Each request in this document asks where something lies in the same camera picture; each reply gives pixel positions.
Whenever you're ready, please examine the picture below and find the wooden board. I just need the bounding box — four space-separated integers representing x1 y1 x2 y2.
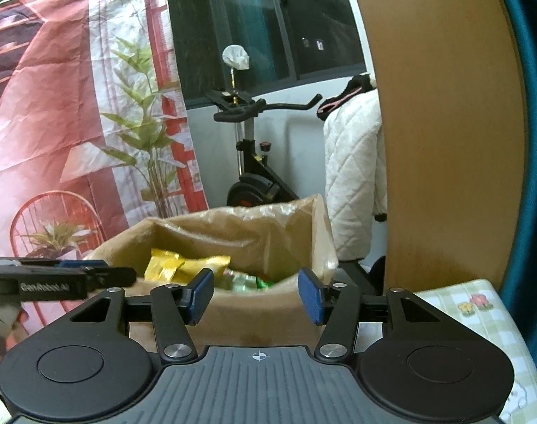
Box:
343 0 529 294

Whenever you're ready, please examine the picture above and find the red printed wall cloth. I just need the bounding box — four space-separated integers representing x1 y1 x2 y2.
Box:
0 0 209 354

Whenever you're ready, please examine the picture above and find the yellow snack packet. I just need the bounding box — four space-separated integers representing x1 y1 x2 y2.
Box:
144 248 231 283

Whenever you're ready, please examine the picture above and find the white quilted jacket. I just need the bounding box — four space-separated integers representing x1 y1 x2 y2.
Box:
323 89 388 261

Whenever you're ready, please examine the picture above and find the black exercise bike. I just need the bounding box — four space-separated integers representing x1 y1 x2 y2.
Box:
205 64 322 213

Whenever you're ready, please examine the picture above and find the black bag with pink strap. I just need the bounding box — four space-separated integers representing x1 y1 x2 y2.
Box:
317 72 378 120

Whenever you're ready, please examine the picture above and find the brown cardboard box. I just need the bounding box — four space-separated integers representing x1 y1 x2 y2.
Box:
82 193 340 354

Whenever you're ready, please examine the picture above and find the white plastic bag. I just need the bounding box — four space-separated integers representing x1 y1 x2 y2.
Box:
222 45 250 71

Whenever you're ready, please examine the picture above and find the green snack packet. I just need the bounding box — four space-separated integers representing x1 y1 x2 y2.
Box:
215 269 273 292

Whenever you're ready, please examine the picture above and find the dark glass window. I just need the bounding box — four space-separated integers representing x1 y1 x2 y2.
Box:
118 0 368 111

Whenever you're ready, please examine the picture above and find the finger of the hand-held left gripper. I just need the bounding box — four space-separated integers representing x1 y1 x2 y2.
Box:
85 267 137 296
59 260 110 270

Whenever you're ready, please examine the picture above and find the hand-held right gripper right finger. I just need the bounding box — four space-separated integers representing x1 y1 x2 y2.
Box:
297 267 446 364

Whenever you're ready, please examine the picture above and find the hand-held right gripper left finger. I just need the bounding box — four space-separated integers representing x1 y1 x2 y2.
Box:
67 269 215 363

